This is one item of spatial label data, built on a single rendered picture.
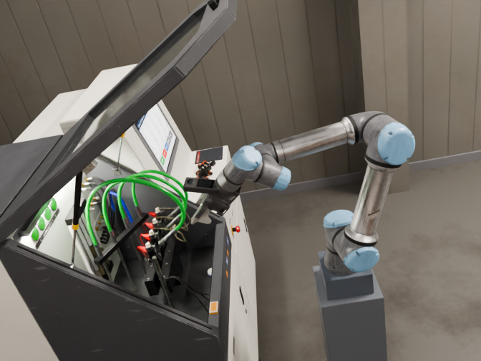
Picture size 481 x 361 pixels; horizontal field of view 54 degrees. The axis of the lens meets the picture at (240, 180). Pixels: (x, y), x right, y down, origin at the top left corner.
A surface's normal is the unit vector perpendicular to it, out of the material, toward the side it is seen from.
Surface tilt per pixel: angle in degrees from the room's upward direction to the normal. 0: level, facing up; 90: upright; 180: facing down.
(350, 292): 90
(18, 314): 90
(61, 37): 90
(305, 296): 0
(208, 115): 90
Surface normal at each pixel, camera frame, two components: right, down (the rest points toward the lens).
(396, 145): 0.25, 0.33
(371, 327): 0.02, 0.51
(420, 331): -0.19, -0.84
